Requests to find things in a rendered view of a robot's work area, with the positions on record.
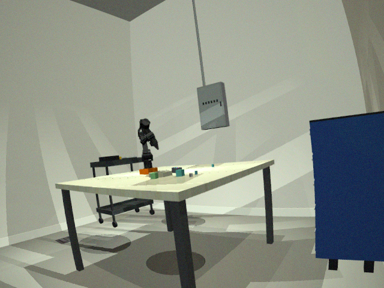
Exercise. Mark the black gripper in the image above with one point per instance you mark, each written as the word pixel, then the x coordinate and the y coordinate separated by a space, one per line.
pixel 151 137

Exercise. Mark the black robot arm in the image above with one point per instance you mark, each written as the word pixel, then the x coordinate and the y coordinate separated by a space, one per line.
pixel 146 153

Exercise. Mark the beige rectangular tray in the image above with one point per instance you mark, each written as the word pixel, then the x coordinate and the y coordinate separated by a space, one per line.
pixel 164 173

